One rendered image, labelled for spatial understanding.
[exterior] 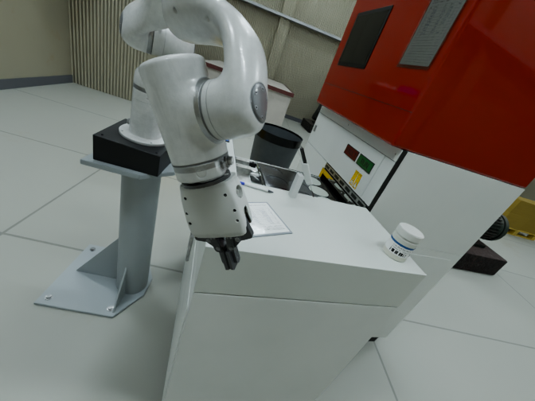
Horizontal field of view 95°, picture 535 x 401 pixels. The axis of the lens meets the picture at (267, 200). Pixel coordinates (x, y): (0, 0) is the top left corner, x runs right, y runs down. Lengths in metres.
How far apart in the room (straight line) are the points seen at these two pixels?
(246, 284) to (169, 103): 0.44
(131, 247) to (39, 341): 0.53
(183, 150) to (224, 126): 0.07
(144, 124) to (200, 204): 0.73
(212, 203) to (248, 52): 0.21
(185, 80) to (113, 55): 5.04
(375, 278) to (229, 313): 0.40
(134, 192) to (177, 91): 0.90
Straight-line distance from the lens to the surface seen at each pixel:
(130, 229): 1.32
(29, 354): 1.57
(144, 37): 1.00
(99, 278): 1.74
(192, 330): 0.77
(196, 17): 0.40
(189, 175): 0.35
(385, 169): 1.04
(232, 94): 0.30
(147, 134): 1.10
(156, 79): 0.35
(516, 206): 6.55
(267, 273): 0.61
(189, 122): 0.33
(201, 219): 0.40
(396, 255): 0.81
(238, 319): 0.74
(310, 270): 0.64
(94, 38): 5.49
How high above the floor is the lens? 1.32
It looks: 28 degrees down
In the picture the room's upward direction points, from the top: 21 degrees clockwise
